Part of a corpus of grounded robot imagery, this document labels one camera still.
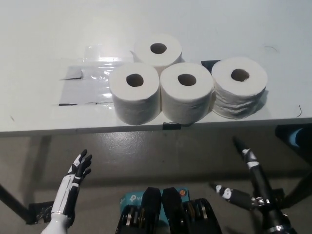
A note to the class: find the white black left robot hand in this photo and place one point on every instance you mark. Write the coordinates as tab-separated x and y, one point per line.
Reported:
65	195

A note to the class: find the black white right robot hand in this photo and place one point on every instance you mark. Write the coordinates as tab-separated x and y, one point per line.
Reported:
259	180

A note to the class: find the crinkled white toilet paper roll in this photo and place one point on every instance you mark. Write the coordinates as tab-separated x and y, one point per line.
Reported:
239	97

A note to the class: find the smooth white toilet paper roll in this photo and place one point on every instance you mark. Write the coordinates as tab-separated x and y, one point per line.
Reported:
134	104
143	50
185	102

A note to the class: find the blue round cap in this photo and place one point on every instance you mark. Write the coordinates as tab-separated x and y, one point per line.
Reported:
296	137

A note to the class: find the teal tp-link box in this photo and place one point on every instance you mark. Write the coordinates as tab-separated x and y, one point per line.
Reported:
131	198

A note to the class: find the small black tape strip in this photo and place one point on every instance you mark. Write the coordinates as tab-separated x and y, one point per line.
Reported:
171	126

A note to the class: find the clear glossy plastic sheet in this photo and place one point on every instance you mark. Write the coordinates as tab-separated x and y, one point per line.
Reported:
85	87

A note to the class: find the black tape patch on table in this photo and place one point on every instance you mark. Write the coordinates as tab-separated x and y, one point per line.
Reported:
207	64

